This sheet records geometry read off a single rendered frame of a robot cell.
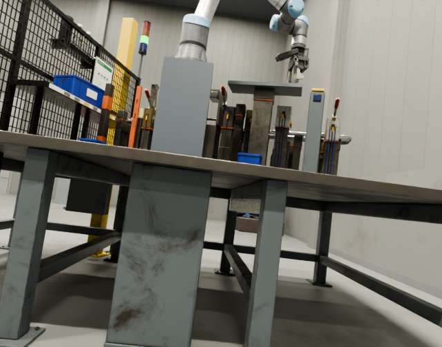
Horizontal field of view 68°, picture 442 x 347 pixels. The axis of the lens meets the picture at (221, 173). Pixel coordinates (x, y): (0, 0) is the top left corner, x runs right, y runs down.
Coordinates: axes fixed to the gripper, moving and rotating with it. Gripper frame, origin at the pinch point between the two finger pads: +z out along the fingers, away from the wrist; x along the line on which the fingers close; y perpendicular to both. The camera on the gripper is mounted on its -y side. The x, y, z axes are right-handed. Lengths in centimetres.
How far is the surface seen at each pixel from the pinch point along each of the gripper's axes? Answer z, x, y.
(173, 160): 50, -39, -53
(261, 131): 25.2, 2.1, -11.3
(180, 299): 99, -31, -44
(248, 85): 3.0, 3.8, -20.3
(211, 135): 27.0, 23.0, -33.3
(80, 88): 8, 45, -110
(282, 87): 3.1, -2.0, -4.6
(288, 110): 9.3, 12.2, 5.1
